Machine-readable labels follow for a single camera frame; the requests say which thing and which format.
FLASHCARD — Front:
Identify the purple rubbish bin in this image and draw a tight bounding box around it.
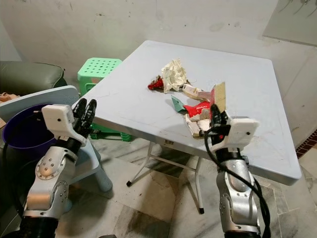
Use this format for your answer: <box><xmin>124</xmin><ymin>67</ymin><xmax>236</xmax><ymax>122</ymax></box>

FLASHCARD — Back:
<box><xmin>2</xmin><ymin>103</ymin><xmax>51</xmax><ymax>152</ymax></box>

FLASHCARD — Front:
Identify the white printed wrapper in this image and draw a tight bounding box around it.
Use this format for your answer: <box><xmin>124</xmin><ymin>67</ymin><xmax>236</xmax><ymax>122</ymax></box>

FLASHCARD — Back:
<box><xmin>185</xmin><ymin>114</ymin><xmax>212</xmax><ymax>138</ymax></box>

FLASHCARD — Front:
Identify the red snack packet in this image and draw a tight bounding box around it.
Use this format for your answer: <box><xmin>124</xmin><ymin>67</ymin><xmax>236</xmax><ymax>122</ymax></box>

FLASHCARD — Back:
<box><xmin>184</xmin><ymin>100</ymin><xmax>214</xmax><ymax>119</ymax></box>

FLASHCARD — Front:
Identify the brown and red carton piece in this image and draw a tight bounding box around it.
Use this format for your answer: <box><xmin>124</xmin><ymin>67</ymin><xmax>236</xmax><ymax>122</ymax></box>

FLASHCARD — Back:
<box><xmin>210</xmin><ymin>81</ymin><xmax>227</xmax><ymax>114</ymax></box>

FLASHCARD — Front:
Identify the beige snack wrapper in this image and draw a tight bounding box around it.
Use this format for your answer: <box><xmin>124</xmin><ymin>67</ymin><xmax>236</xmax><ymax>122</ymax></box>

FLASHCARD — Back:
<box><xmin>181</xmin><ymin>83</ymin><xmax>214</xmax><ymax>102</ymax></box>

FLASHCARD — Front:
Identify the green paper scrap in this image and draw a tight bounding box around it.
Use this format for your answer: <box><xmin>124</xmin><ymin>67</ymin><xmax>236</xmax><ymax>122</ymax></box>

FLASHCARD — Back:
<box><xmin>171</xmin><ymin>95</ymin><xmax>190</xmax><ymax>114</ymax></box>

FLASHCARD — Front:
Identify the grey folding table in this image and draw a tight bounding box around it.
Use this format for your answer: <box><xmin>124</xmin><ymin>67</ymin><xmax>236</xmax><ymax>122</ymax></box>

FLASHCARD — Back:
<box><xmin>79</xmin><ymin>40</ymin><xmax>303</xmax><ymax>215</ymax></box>

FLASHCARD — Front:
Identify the light blue plastic stool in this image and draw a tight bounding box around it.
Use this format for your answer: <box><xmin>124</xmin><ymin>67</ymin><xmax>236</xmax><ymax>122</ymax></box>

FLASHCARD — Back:
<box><xmin>0</xmin><ymin>85</ymin><xmax>114</xmax><ymax>193</ymax></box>

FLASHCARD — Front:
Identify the green plastic stool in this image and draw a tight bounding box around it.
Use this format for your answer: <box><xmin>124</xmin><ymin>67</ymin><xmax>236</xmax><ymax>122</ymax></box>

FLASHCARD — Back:
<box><xmin>77</xmin><ymin>57</ymin><xmax>135</xmax><ymax>142</ymax></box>

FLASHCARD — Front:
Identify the crumpled white tissue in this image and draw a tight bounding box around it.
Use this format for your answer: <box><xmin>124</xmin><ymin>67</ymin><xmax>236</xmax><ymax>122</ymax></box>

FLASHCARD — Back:
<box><xmin>160</xmin><ymin>58</ymin><xmax>189</xmax><ymax>94</ymax></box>

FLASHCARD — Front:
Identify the dark green leather sofa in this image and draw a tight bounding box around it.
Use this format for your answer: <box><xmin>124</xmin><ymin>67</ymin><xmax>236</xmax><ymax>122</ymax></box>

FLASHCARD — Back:
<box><xmin>0</xmin><ymin>60</ymin><xmax>68</xmax><ymax>234</ymax></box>

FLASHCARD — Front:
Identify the small red wrapper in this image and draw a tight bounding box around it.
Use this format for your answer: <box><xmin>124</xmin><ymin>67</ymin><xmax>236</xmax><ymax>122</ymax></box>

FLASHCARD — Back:
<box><xmin>147</xmin><ymin>76</ymin><xmax>166</xmax><ymax>93</ymax></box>

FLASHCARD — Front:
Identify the beige cloth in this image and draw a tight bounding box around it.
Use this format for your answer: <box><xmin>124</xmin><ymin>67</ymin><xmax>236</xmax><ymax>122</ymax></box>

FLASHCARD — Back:
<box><xmin>0</xmin><ymin>92</ymin><xmax>14</xmax><ymax>104</ymax></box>

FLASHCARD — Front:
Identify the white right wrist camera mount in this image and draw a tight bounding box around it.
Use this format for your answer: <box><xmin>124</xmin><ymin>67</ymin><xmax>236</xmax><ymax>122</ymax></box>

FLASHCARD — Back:
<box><xmin>215</xmin><ymin>117</ymin><xmax>261</xmax><ymax>153</ymax></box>

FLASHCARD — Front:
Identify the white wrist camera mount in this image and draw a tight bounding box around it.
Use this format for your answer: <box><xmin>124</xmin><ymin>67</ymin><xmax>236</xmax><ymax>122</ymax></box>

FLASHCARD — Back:
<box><xmin>41</xmin><ymin>104</ymin><xmax>83</xmax><ymax>145</ymax></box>
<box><xmin>215</xmin><ymin>117</ymin><xmax>261</xmax><ymax>153</ymax></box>

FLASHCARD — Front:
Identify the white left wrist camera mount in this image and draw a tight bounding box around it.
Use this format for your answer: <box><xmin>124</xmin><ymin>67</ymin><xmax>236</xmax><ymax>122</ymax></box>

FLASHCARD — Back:
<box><xmin>41</xmin><ymin>104</ymin><xmax>83</xmax><ymax>145</ymax></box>

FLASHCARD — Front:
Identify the grey wall panel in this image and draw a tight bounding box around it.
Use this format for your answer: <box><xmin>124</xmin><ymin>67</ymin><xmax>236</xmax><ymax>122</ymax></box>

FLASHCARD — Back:
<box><xmin>262</xmin><ymin>0</ymin><xmax>317</xmax><ymax>48</ymax></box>

